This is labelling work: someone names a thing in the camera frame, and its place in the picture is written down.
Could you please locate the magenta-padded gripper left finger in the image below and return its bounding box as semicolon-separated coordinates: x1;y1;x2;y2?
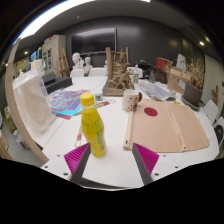
40;142;92;186

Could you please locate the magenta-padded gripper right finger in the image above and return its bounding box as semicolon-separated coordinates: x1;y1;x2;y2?
131;142;184;186

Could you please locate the yellow drink bottle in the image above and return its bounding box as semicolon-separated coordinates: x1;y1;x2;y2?
79;92;108;158

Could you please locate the beige stretched canvas panel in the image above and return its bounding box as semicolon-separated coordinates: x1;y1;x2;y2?
123;98;210;154

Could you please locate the flat round red coaster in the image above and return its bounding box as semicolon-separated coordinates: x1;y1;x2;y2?
143;106;159;117

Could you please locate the colourful purple painting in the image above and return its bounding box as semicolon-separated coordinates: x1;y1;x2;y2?
49;88;92;120

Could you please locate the white dotted mug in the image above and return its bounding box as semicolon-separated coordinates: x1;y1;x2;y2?
121;89;144;112

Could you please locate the plastic-wrapped white canvas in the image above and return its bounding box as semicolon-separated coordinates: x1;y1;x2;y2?
13;71;58;136

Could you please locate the newspaper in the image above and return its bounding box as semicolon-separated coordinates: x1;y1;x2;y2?
138;79;174;102

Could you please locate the black box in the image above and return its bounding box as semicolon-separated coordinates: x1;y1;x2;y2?
41;72;74;95

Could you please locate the white chair with black print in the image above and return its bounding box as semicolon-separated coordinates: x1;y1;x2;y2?
213;116;224;148

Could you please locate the white spray bottle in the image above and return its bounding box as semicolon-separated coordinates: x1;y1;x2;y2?
132;64;140;84

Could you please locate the black mesh basket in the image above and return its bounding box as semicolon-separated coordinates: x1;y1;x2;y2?
151;66;168;84

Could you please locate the cardboard box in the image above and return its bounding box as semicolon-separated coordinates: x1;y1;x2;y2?
166;66;191;94

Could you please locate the curved wooden plank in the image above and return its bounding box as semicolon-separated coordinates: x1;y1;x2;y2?
4;38;50;164

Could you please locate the wooden easel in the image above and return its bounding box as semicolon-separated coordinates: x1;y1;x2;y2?
57;48;72;78
111;46;130;66

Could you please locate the white plaster bust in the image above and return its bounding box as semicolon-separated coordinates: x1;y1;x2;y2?
83;56;94;76
71;52;84;71

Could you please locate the red box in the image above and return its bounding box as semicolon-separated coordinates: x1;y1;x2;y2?
155;56;174;71

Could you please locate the white cabinet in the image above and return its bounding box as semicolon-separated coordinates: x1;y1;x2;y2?
41;34;67;76

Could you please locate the black wall screen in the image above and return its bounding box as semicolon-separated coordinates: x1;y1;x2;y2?
69;27;118;56

